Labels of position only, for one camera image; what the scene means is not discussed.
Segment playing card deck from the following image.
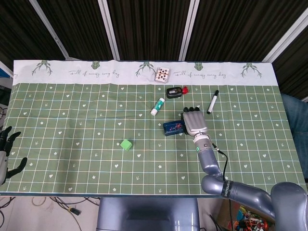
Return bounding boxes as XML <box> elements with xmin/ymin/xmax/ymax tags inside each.
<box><xmin>154</xmin><ymin>67</ymin><xmax>172</xmax><ymax>84</ymax></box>

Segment white partition post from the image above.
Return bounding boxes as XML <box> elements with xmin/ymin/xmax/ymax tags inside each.
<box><xmin>28</xmin><ymin>0</ymin><xmax>71</xmax><ymax>61</ymax></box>
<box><xmin>261</xmin><ymin>9</ymin><xmax>308</xmax><ymax>64</ymax></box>
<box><xmin>97</xmin><ymin>0</ymin><xmax>121</xmax><ymax>61</ymax></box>
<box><xmin>178</xmin><ymin>0</ymin><xmax>203</xmax><ymax>62</ymax></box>

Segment blue denim fabric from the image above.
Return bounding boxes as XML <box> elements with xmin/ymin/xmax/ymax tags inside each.
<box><xmin>281</xmin><ymin>93</ymin><xmax>308</xmax><ymax>180</ymax></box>

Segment white green glue stick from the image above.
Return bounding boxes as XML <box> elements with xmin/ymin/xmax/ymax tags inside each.
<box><xmin>150</xmin><ymin>97</ymin><xmax>165</xmax><ymax>116</ymax></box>

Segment tangled floor cables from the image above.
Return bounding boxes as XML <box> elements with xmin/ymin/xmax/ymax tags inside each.
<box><xmin>0</xmin><ymin>196</ymin><xmax>100</xmax><ymax>231</ymax></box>

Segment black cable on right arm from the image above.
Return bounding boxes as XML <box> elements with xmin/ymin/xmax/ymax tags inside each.
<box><xmin>211</xmin><ymin>143</ymin><xmax>229</xmax><ymax>181</ymax></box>

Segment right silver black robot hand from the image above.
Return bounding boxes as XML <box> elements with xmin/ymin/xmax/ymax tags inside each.
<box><xmin>180</xmin><ymin>105</ymin><xmax>209</xmax><ymax>137</ymax></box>

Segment blue bin with white rim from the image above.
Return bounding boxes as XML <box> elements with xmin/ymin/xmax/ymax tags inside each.
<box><xmin>0</xmin><ymin>61</ymin><xmax>14</xmax><ymax>78</ymax></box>

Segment dark electronic device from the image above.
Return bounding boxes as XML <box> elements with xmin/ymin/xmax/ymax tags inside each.
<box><xmin>0</xmin><ymin>85</ymin><xmax>12</xmax><ymax>105</ymax></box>

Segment green checked tablecloth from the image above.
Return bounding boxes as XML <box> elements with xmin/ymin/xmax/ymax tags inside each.
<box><xmin>4</xmin><ymin>59</ymin><xmax>308</xmax><ymax>197</ymax></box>

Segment black ink bottle red cap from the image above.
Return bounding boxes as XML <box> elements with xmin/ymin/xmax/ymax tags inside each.
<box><xmin>166</xmin><ymin>86</ymin><xmax>189</xmax><ymax>99</ymax></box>

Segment white marker black cap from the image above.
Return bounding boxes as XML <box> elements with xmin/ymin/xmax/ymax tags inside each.
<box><xmin>207</xmin><ymin>90</ymin><xmax>219</xmax><ymax>115</ymax></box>

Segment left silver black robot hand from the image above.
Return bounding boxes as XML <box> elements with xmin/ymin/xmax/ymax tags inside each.
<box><xmin>0</xmin><ymin>126</ymin><xmax>28</xmax><ymax>186</ymax></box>

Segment grey glasses case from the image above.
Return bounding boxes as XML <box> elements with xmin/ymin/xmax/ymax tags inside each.
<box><xmin>162</xmin><ymin>120</ymin><xmax>187</xmax><ymax>137</ymax></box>

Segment green cube block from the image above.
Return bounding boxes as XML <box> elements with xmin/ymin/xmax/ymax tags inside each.
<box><xmin>119</xmin><ymin>139</ymin><xmax>133</xmax><ymax>152</ymax></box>

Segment blue-grey robot torso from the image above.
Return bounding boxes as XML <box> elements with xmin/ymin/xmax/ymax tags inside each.
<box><xmin>96</xmin><ymin>197</ymin><xmax>200</xmax><ymax>231</ymax></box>

